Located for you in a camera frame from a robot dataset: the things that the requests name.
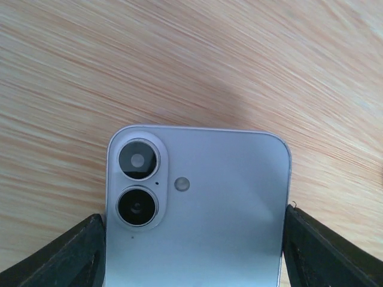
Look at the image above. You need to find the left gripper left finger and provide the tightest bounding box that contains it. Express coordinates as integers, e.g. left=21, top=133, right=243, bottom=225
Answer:
left=1, top=213, right=105, bottom=286

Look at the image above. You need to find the light blue smartphone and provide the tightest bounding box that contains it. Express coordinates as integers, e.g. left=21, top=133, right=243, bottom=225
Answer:
left=104, top=125, right=291, bottom=286

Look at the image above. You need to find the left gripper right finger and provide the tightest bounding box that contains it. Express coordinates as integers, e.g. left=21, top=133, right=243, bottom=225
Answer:
left=283, top=205, right=382, bottom=286

